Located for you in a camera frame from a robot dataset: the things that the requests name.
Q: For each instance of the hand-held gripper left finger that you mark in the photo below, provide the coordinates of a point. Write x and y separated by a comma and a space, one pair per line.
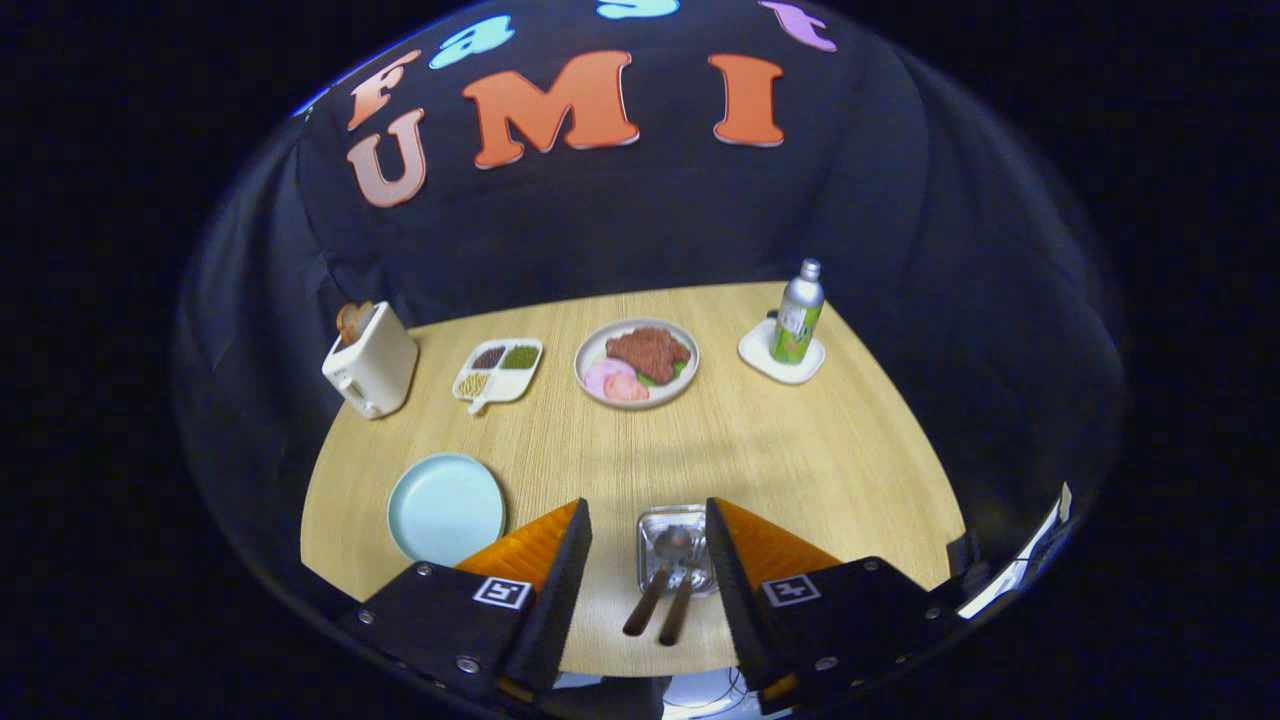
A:
560, 600

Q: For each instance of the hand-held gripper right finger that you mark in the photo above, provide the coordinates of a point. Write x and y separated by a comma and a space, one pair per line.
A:
735, 600

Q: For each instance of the perforated metal basket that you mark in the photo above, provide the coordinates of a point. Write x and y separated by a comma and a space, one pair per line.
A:
650, 520

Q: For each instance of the light blue plate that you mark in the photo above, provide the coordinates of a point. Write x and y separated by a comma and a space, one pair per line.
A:
440, 510

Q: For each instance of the salmon pink ham slice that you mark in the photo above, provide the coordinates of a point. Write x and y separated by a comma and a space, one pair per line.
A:
628, 390

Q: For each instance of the white divided dish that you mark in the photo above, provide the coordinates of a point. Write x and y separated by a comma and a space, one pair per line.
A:
510, 385

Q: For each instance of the pale pink ham slice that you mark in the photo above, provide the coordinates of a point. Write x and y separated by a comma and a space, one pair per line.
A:
598, 375

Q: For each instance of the yellow beans pile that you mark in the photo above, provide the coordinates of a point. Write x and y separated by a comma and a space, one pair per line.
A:
473, 384

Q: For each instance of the green lettuce leaf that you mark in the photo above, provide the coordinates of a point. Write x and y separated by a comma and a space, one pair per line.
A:
680, 368

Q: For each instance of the green beans pile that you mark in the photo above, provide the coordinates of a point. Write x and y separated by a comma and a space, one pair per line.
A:
520, 357

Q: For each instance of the white square coaster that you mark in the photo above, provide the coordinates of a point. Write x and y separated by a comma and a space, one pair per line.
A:
755, 350

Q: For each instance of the dark beans pile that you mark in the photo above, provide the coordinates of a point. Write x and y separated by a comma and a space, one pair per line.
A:
488, 358

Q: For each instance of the beige round plate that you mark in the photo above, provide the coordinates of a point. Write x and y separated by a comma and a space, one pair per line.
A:
592, 345

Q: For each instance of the brown steak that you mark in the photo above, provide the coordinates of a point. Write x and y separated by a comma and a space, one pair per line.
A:
648, 352

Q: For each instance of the green label metal bottle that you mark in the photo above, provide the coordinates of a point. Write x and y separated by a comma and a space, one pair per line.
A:
797, 320

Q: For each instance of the white toaster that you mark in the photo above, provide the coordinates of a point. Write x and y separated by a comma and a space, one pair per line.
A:
375, 365

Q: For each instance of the brown toast slice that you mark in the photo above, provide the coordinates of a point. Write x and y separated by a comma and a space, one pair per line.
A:
347, 325
364, 312

